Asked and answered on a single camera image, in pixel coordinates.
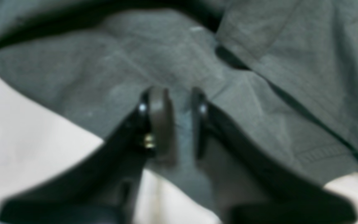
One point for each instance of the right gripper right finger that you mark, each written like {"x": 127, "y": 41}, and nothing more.
{"x": 249, "y": 186}

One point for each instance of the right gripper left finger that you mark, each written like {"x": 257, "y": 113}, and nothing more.
{"x": 103, "y": 187}

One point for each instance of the dark grey t-shirt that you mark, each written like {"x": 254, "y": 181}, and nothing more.
{"x": 285, "y": 70}

